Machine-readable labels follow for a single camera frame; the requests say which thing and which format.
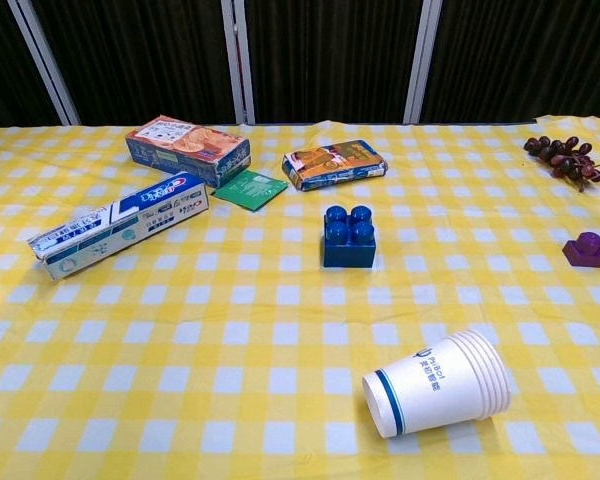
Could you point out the green foil sachet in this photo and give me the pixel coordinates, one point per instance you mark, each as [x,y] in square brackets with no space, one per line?
[250,190]

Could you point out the white blue toothpaste box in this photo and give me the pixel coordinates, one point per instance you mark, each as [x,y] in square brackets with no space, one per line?
[120,222]

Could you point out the crumpled orange blue snack box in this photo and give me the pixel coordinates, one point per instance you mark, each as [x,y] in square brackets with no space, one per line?
[332,165]

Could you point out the yellow checkered tablecloth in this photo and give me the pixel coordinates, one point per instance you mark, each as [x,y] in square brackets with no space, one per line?
[230,350]

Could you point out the purple building block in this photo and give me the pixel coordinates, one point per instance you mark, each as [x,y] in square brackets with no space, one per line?
[595,250]

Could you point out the orange blue cracker box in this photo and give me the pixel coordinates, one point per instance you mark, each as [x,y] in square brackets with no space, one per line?
[190,147]

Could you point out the dark purple grape bunch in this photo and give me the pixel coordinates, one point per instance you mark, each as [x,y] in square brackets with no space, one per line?
[565,155]

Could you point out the white paper cup stack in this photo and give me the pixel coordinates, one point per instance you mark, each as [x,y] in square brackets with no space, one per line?
[430,390]

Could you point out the blue building block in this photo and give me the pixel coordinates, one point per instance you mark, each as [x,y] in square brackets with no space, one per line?
[347,245]

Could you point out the grey metal partition post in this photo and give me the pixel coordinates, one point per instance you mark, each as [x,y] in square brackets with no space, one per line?
[422,60]
[42,60]
[239,60]

